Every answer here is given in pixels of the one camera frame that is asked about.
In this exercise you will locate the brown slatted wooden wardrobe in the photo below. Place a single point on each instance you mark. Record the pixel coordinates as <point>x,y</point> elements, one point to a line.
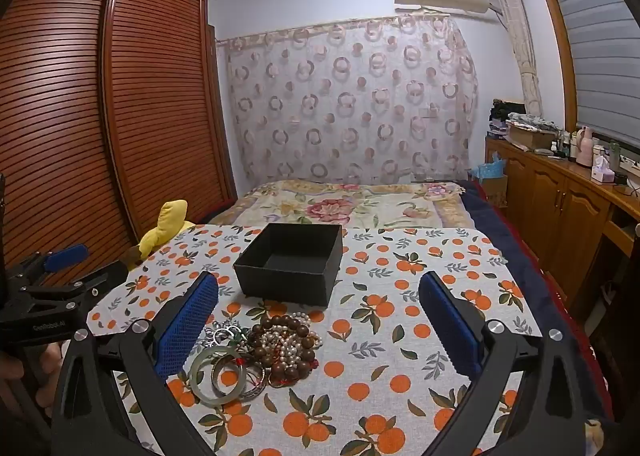
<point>150,86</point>

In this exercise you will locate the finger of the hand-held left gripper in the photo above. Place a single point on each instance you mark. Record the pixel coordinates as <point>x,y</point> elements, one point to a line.
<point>102,277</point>
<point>65,257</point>

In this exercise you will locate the wooden sideboard cabinet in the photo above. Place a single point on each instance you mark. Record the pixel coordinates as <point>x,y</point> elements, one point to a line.
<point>550,206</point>

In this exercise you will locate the pink thermos jug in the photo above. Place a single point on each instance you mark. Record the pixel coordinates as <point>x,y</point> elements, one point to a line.
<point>584,148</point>

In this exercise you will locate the dark blue bed sheet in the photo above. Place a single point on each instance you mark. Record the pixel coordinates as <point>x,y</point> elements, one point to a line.
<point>500,236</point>

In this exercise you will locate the cream side curtain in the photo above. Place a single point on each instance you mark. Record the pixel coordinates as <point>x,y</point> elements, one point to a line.
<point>520,46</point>

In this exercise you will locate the patterned folded cloth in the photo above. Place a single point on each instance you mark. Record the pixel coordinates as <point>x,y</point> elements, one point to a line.
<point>532,122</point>

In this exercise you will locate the floral blanket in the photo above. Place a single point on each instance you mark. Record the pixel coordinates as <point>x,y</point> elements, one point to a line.
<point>325,206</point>

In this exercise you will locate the person's left hand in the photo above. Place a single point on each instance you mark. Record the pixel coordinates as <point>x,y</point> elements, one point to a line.
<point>51,368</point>

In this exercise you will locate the pink tissue box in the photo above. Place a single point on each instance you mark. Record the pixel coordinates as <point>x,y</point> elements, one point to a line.
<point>602,172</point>

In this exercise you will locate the silver metal bangle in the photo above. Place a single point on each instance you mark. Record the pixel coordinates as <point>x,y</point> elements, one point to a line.
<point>256,382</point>

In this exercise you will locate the circle pattern sheer curtain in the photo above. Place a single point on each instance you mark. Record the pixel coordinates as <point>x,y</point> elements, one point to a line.
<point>350,101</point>

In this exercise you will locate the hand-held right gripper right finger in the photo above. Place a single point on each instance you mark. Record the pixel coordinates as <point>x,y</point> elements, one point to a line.
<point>450,323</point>

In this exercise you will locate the black box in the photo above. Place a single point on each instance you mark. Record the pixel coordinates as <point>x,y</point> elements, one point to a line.
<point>280,286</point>

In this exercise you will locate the grey window blind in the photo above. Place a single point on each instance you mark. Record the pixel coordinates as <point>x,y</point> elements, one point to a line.
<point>600,61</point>

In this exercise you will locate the cardboard box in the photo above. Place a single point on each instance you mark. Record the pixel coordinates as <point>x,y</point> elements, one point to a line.
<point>530,138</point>

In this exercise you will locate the green jade bangle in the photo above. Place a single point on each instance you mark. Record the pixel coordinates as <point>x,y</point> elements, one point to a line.
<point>197,382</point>

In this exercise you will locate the yellow plush toy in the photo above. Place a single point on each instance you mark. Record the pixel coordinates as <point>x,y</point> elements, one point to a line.
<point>170,221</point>

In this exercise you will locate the pile of dark clothes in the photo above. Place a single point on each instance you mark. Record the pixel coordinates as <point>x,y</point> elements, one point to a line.
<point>500,116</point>

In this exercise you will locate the orange fruit print tablecloth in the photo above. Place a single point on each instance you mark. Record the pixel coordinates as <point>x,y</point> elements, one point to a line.
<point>380,256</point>

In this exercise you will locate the blue gift bag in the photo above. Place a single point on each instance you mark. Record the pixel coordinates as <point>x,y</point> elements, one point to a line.
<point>490,168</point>

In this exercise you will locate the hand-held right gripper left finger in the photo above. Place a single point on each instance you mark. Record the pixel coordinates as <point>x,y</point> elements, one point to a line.
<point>187,323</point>

